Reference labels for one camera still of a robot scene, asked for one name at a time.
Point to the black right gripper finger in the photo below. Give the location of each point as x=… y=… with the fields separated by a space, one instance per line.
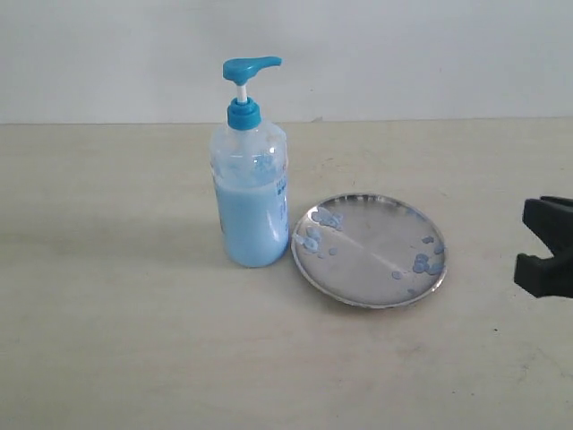
x=549 y=277
x=550 y=219

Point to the blue pump soap bottle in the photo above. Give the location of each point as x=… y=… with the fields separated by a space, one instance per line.
x=248 y=162

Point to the round stainless steel plate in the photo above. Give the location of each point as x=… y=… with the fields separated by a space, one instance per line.
x=369 y=250

